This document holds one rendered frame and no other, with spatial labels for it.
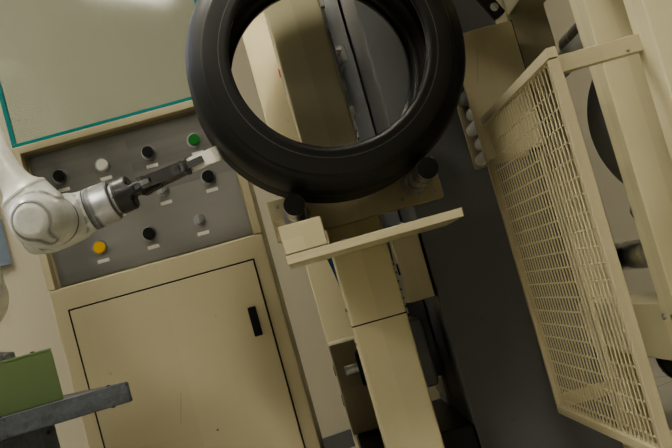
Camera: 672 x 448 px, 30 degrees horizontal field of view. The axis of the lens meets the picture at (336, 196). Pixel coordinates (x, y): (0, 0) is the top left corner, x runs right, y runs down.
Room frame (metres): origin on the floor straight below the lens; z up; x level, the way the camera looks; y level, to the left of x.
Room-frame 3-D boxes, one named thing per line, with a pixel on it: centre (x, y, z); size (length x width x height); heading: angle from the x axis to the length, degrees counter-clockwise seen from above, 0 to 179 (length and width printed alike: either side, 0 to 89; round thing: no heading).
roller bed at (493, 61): (2.93, -0.42, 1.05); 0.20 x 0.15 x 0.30; 2
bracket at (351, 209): (2.87, -0.04, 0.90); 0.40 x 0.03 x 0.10; 92
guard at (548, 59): (2.48, -0.39, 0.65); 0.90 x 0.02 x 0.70; 2
